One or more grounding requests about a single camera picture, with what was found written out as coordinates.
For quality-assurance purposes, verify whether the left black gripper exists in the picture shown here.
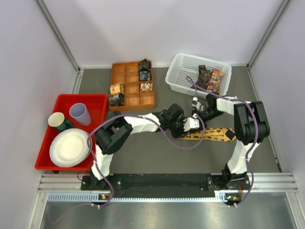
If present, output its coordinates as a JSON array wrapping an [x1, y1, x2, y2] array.
[[168, 117, 190, 139]]

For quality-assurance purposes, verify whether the yellow insect print tie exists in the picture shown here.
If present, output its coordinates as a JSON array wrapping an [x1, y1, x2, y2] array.
[[181, 127, 236, 142]]

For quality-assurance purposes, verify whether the orange tan tie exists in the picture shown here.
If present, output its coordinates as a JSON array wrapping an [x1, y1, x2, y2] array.
[[110, 82, 124, 95]]

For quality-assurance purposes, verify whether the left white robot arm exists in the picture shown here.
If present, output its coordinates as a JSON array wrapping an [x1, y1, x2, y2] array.
[[87, 104, 204, 189]]

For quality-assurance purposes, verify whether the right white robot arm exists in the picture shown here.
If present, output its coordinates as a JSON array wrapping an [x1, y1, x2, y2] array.
[[192, 94, 270, 190]]

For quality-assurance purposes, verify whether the colourful dotted tie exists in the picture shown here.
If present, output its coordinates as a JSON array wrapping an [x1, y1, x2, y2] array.
[[207, 69, 224, 94]]

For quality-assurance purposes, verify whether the dark brown paisley tie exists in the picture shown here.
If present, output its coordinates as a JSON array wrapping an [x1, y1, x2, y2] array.
[[195, 65, 213, 90]]

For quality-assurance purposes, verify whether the wooden compartment tray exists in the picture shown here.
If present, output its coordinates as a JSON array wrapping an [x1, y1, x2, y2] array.
[[109, 62, 155, 112]]

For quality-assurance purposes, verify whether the white plastic basket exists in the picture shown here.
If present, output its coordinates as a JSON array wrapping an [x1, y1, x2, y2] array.
[[165, 53, 232, 99]]

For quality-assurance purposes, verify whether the rolled blue black tie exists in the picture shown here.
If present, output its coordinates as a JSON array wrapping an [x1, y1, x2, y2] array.
[[139, 69, 152, 81]]

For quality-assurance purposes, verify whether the rolled dark patterned tie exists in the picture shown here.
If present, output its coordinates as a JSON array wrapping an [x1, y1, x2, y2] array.
[[109, 93, 125, 106]]

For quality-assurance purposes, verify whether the rolled dark tie top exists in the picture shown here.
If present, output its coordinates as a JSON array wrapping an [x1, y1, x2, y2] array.
[[138, 59, 151, 71]]

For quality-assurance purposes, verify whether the red plastic bin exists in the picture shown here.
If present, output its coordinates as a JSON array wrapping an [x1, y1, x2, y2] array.
[[35, 94, 108, 172]]

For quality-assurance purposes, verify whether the lilac plastic cup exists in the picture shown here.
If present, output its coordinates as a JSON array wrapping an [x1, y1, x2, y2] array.
[[69, 103, 92, 126]]

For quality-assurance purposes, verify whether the dark green cup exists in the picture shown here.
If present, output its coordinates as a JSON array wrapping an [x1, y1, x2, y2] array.
[[58, 119, 74, 131]]

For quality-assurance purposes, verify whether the white plate stack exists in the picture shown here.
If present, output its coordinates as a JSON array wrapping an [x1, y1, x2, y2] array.
[[49, 128, 90, 167]]

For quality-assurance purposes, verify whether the beige paper cup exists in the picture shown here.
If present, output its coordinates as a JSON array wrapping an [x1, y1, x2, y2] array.
[[48, 112, 65, 131]]

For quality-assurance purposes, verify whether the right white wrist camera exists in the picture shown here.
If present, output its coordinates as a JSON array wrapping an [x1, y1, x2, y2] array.
[[192, 97, 206, 112]]

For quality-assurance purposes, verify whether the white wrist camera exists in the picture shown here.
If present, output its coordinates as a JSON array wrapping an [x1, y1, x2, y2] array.
[[192, 97, 206, 112], [183, 114, 200, 132]]

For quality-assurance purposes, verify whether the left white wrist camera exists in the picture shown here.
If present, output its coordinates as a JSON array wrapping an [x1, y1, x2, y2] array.
[[183, 114, 200, 132]]

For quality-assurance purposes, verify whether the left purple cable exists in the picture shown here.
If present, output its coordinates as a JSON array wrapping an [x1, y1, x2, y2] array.
[[87, 114, 207, 208]]

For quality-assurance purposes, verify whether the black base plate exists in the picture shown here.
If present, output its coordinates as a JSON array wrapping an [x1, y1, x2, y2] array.
[[81, 174, 250, 191]]

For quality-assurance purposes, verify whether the grey slotted cable duct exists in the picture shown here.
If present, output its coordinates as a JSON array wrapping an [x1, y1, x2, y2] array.
[[48, 192, 227, 203]]

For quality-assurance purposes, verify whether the aluminium frame rail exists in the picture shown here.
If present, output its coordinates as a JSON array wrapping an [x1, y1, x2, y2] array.
[[38, 173, 298, 192]]

